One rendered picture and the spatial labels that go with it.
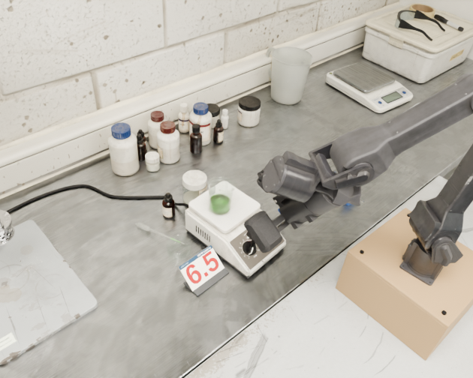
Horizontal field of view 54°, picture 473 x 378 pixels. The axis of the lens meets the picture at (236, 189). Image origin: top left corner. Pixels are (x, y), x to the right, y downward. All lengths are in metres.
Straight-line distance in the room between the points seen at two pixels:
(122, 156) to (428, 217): 0.73
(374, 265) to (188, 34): 0.82
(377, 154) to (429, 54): 1.14
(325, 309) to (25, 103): 0.82
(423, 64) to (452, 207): 1.04
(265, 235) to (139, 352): 0.33
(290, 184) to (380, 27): 1.26
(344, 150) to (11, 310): 0.69
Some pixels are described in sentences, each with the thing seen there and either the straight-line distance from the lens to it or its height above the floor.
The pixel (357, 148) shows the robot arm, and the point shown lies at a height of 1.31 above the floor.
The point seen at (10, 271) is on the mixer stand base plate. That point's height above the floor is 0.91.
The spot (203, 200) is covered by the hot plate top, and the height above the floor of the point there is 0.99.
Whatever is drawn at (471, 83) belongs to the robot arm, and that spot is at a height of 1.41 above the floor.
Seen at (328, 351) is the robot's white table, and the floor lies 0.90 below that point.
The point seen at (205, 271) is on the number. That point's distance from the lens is 0.99.
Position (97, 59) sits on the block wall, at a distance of 1.23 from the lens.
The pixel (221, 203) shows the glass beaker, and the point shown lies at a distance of 0.97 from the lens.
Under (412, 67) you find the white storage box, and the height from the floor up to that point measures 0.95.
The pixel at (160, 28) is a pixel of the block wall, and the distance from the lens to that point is 1.31.
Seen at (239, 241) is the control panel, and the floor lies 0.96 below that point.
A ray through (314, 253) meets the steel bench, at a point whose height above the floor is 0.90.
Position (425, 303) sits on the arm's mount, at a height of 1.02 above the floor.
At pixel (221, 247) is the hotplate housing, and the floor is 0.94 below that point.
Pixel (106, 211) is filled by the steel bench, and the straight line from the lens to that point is 1.15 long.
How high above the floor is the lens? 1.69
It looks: 42 degrees down
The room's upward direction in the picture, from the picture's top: 5 degrees clockwise
